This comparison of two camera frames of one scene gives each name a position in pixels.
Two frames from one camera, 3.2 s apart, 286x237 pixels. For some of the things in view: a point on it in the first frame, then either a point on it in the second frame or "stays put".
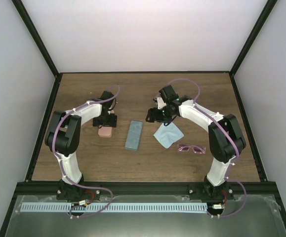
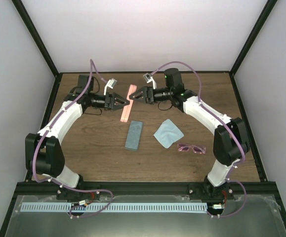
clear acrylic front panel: [262, 218] stays put
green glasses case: [133, 136] stays put
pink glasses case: [105, 132] to [127, 109]
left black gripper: [111, 123] to [109, 105]
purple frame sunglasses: [196, 149] stays put
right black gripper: [154, 116] to [149, 94]
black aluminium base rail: [146, 188] stays put
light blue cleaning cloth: [167, 135] stays put
